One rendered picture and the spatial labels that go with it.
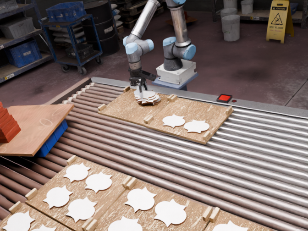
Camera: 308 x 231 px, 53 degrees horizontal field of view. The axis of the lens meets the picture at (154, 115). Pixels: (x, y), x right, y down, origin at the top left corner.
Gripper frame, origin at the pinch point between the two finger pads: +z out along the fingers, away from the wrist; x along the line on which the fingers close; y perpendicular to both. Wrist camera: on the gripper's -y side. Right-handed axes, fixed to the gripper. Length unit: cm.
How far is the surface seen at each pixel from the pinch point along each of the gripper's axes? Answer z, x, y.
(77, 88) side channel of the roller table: 5, -23, 65
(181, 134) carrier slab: 5.5, 36.8, -30.7
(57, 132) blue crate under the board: 3, 39, 46
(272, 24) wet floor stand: 71, -335, -100
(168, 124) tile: 4.5, 28.1, -21.4
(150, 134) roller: 7.3, 33.8, -11.1
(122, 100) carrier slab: 5.4, -2.2, 18.4
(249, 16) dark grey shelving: 84, -425, -66
